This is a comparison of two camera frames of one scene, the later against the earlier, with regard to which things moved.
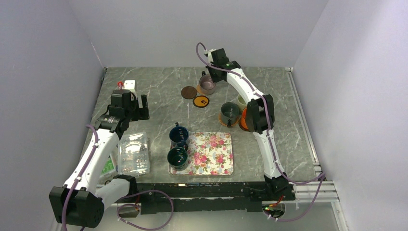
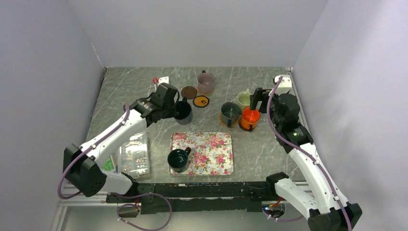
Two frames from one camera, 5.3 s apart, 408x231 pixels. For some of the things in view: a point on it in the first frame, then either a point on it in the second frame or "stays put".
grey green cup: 230,112 stays put
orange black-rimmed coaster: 200,101 stays put
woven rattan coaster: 220,120 stays put
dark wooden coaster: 189,92 stays put
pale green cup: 241,103 stays put
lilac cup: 206,86 stays put
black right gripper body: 213,72 to 274,117
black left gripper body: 132,112 to 170,110
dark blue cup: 178,135 to 184,114
